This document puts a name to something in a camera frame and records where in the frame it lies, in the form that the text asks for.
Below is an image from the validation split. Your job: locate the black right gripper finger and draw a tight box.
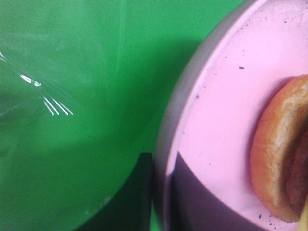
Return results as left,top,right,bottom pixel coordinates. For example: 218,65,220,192
77,153,152,231

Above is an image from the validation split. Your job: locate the pink round plate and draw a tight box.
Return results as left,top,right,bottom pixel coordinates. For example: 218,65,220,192
154,0,308,231

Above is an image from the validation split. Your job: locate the burger with brown bun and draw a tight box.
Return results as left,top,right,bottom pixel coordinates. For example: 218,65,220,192
250,75,308,222

